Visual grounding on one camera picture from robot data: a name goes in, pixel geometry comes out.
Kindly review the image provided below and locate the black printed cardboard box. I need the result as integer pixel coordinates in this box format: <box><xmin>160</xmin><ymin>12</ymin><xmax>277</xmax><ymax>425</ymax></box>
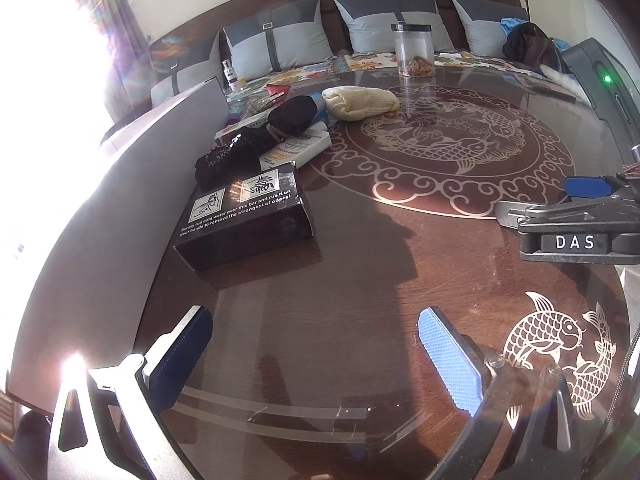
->
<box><xmin>172</xmin><ymin>164</ymin><xmax>314</xmax><ymax>271</ymax></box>

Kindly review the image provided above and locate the cream knitted cloth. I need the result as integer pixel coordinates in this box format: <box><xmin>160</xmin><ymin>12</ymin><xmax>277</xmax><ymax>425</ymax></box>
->
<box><xmin>321</xmin><ymin>86</ymin><xmax>400</xmax><ymax>122</ymax></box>

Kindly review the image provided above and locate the black lace cloth bundle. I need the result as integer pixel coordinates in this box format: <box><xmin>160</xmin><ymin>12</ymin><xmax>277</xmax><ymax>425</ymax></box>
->
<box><xmin>194</xmin><ymin>136</ymin><xmax>260</xmax><ymax>192</ymax></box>

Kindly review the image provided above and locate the dark glitter cloth roll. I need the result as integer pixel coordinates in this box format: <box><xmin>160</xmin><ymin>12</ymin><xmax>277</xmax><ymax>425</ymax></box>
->
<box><xmin>230</xmin><ymin>96</ymin><xmax>318</xmax><ymax>155</ymax></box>

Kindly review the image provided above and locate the red foil pouch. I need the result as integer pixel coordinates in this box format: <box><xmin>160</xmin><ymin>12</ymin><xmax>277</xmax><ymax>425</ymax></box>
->
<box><xmin>265</xmin><ymin>84</ymin><xmax>291</xmax><ymax>100</ymax></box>

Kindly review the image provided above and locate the purple toy wand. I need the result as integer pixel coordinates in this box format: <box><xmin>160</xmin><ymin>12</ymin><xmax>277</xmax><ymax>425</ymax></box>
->
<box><xmin>226</xmin><ymin>112</ymin><xmax>243</xmax><ymax>126</ymax></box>

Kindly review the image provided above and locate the blue white toothpaste box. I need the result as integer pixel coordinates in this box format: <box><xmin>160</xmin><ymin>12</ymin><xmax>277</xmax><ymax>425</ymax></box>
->
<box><xmin>214</xmin><ymin>110</ymin><xmax>269</xmax><ymax>145</ymax></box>

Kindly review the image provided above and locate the white cardboard sorting box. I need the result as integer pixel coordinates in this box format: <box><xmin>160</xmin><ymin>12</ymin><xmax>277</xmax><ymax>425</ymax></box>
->
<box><xmin>6</xmin><ymin>79</ymin><xmax>229</xmax><ymax>413</ymax></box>

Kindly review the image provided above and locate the white cat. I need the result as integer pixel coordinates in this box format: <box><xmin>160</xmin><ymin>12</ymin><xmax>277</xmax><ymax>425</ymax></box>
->
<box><xmin>539</xmin><ymin>64</ymin><xmax>591</xmax><ymax>106</ymax></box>

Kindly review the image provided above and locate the grey cushion far right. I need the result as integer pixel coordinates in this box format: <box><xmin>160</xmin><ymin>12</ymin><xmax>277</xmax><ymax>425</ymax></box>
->
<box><xmin>451</xmin><ymin>0</ymin><xmax>528</xmax><ymax>58</ymax></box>

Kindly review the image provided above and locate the grey cushion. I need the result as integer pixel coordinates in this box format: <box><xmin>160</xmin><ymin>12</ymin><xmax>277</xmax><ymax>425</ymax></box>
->
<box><xmin>333</xmin><ymin>0</ymin><xmax>454</xmax><ymax>53</ymax></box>
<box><xmin>151</xmin><ymin>32</ymin><xmax>224</xmax><ymax>107</ymax></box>
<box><xmin>224</xmin><ymin>0</ymin><xmax>333</xmax><ymax>80</ymax></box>
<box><xmin>451</xmin><ymin>0</ymin><xmax>528</xmax><ymax>58</ymax></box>

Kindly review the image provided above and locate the clear plastic jar black lid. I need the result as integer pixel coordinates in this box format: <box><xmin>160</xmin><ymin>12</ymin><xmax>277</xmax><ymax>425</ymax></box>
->
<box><xmin>390</xmin><ymin>22</ymin><xmax>435</xmax><ymax>78</ymax></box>

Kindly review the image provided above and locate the grey curtain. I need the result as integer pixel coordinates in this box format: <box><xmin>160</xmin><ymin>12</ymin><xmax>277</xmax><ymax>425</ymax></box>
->
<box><xmin>79</xmin><ymin>0</ymin><xmax>152</xmax><ymax>122</ymax></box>

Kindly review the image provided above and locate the white pump bottle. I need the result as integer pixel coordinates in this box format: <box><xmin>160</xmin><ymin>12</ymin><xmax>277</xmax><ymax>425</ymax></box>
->
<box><xmin>222</xmin><ymin>60</ymin><xmax>238</xmax><ymax>92</ymax></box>

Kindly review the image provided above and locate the grey cushion far left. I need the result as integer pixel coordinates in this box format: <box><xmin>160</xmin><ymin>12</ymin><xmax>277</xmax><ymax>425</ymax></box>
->
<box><xmin>151</xmin><ymin>32</ymin><xmax>224</xmax><ymax>107</ymax></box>

